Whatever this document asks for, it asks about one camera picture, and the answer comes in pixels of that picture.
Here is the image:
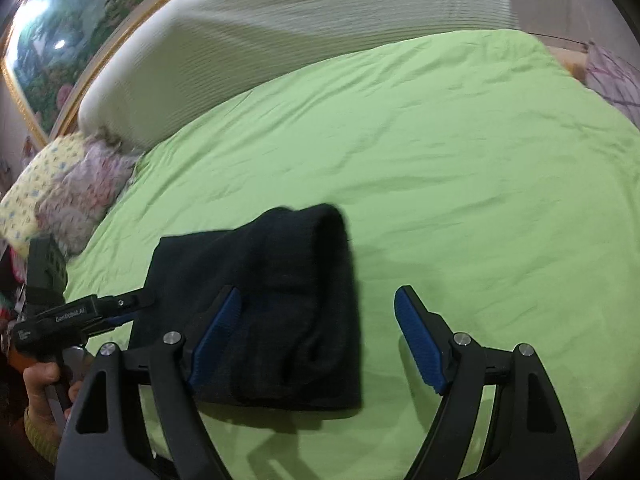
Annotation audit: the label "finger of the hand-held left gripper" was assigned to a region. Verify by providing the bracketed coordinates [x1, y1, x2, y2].
[85, 310, 143, 337]
[97, 292, 157, 314]

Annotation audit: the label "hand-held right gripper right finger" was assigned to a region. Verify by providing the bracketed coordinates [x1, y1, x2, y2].
[394, 285, 581, 480]

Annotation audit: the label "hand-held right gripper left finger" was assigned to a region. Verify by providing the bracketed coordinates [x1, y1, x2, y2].
[54, 285, 246, 480]

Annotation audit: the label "black pants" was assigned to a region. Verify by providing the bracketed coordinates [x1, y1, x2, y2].
[131, 204, 363, 409]

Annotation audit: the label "person's left forearm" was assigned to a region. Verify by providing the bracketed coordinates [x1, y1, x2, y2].
[22, 407, 63, 467]

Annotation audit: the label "person's left hand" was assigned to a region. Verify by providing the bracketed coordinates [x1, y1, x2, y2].
[22, 360, 86, 436]

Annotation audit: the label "pink floral pillow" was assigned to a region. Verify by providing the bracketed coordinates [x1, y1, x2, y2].
[35, 139, 143, 256]

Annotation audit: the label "yellow floral pillow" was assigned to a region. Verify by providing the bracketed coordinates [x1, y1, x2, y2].
[0, 134, 87, 256]

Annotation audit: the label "green bed sheet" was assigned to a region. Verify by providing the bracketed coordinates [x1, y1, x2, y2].
[60, 29, 640, 480]

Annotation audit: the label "gold framed landscape painting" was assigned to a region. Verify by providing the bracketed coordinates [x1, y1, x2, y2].
[0, 0, 236, 146]

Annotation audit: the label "striped white pillow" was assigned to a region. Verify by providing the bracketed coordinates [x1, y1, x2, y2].
[77, 0, 521, 150]

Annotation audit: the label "pale floral cloth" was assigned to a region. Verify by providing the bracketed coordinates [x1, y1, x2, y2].
[582, 41, 640, 126]

